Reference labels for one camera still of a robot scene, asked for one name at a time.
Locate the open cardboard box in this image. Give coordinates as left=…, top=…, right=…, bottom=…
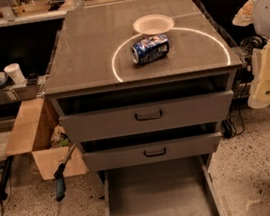
left=0, top=92, right=89, bottom=186

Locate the grey open bottom drawer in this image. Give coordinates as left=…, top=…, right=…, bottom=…
left=104, top=156, right=224, bottom=216

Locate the grey side shelf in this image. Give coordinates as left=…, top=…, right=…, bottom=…
left=0, top=76, right=48, bottom=105

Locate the white paper cup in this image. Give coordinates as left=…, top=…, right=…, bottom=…
left=4, top=63, right=26, bottom=84

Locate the coiled black cable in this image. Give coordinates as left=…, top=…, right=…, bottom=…
left=239, top=33, right=270, bottom=55

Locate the blue pepsi can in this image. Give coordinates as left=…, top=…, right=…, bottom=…
left=131, top=34, right=170, bottom=65

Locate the white paper bowl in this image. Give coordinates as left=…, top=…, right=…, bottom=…
left=133, top=14, right=174, bottom=36

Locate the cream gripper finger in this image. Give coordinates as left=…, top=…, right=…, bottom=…
left=232, top=0, right=255, bottom=27
left=247, top=40, right=270, bottom=109

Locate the teal handled tool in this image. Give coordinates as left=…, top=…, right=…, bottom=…
left=54, top=143, right=76, bottom=201

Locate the grey middle drawer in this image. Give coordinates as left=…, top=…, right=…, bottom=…
left=83, top=132, right=221, bottom=171

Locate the grey top drawer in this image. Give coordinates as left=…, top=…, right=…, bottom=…
left=60, top=91, right=233, bottom=142

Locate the black bar on floor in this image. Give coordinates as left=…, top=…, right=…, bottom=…
left=0, top=156, right=13, bottom=202

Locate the grey drawer cabinet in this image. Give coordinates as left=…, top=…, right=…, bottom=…
left=45, top=0, right=241, bottom=216

